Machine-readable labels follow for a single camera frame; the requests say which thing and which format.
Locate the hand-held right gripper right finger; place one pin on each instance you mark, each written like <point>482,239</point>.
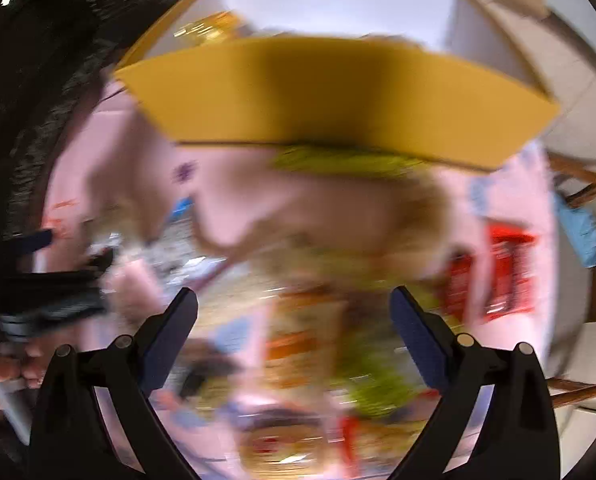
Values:
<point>420,340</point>

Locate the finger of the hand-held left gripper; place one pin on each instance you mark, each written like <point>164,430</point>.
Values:
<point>33,242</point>
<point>97,264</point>

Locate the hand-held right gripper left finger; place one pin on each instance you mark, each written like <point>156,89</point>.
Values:
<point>167,345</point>

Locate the pile of mixed snack packets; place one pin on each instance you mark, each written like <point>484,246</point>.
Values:
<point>298,350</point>

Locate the yellow cardboard box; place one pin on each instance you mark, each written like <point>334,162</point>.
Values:
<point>378,100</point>

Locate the gold foil snack packet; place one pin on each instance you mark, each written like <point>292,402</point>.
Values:
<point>207,27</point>

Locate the person's left hand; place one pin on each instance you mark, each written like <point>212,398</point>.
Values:
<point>25,367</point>

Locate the pink floral blanket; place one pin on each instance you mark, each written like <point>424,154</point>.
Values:
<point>77,160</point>

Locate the dark carved wooden furniture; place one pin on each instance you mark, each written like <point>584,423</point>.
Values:
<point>52,60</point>

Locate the blue cloth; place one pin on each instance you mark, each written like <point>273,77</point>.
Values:
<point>580,232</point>

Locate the wooden armchair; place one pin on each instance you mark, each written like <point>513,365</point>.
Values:
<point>578,172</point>

